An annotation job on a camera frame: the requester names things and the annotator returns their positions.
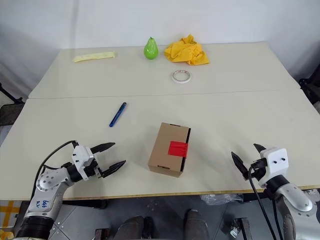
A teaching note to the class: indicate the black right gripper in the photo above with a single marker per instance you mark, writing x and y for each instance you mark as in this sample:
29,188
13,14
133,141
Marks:
258,167

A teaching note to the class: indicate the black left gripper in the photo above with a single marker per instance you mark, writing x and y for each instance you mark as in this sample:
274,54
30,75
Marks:
96,170

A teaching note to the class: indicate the brown cardboard box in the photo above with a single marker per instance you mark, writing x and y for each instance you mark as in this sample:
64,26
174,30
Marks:
165,147

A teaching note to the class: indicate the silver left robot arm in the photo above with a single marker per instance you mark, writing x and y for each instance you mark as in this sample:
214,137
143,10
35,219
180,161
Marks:
45,185

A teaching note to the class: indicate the white box with yellow tape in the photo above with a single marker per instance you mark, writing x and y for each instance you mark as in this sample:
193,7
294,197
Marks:
8,212

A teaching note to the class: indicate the clear plastic bag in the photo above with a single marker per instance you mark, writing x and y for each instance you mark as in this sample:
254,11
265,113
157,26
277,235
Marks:
220,199

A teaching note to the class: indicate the red tape strip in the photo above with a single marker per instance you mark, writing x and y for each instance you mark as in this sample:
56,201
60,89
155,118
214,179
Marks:
177,148

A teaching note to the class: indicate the dark rounded shape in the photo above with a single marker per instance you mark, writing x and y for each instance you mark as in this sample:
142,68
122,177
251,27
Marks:
130,228
196,225

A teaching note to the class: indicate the brown wooden block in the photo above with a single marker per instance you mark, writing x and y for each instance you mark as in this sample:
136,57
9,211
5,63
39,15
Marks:
102,234

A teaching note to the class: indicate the black equipment stand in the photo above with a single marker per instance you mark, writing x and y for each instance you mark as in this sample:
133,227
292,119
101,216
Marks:
310,87

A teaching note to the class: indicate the white tape roll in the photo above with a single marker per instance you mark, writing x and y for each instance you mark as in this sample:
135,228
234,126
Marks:
181,81

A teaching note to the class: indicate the pale yellow folded cloth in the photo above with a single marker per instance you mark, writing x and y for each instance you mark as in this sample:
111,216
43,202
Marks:
95,56

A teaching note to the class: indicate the black mesh seat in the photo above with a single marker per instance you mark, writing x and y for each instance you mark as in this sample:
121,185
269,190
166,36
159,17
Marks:
10,115

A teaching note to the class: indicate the black tripod stand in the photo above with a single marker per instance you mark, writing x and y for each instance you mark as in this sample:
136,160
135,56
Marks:
12,96

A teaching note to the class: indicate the green pear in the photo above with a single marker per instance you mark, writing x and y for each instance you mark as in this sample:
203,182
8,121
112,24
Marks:
150,51

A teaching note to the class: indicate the crumpled yellow cloth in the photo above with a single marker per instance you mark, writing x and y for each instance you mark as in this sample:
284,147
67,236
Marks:
185,52

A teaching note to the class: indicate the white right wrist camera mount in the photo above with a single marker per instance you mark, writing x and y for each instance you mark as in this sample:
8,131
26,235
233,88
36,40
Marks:
276,162

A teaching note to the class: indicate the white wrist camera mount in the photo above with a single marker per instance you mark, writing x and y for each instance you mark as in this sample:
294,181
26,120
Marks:
81,156
276,162

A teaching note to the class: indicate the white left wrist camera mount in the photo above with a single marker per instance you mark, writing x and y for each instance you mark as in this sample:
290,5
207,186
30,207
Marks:
81,156

